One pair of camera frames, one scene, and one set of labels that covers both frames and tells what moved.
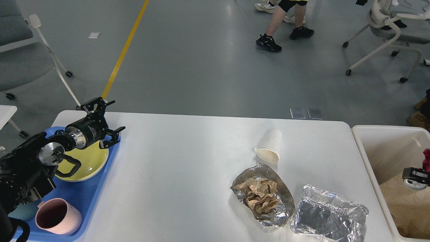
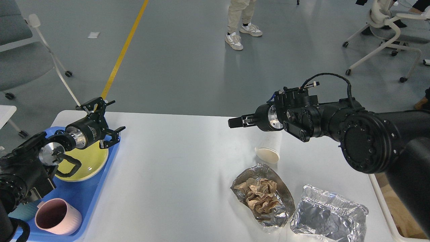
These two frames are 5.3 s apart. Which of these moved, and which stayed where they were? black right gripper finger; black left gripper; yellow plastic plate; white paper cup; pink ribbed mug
Moved: black right gripper finger
Stayed: black left gripper; pink ribbed mug; yellow plastic plate; white paper cup
